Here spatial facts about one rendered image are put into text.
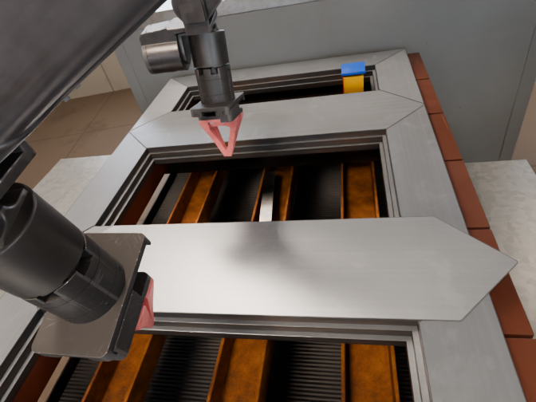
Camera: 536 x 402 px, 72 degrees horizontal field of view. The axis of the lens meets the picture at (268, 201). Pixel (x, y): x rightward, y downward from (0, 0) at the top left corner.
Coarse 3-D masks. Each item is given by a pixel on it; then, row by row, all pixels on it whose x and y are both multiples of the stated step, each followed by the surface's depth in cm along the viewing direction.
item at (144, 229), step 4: (148, 224) 69; (112, 228) 70; (116, 228) 69; (120, 228) 69; (124, 228) 69; (128, 228) 69; (132, 228) 69; (136, 228) 68; (140, 228) 68; (144, 228) 68; (148, 228) 68; (112, 232) 69; (116, 232) 69; (120, 232) 68; (124, 232) 68; (128, 232) 68; (132, 232) 68; (136, 232) 68; (140, 232) 67; (144, 232) 67
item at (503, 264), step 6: (492, 252) 51; (498, 252) 50; (492, 258) 50; (498, 258) 50; (504, 258) 50; (510, 258) 49; (498, 264) 49; (504, 264) 49; (510, 264) 49; (516, 264) 49; (498, 270) 48; (504, 270) 48; (498, 276) 48; (504, 276) 48
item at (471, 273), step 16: (448, 224) 56; (448, 240) 53; (464, 240) 53; (448, 256) 51; (464, 256) 51; (480, 256) 51; (448, 272) 50; (464, 272) 49; (480, 272) 49; (496, 272) 48; (464, 288) 47; (480, 288) 47; (464, 304) 46
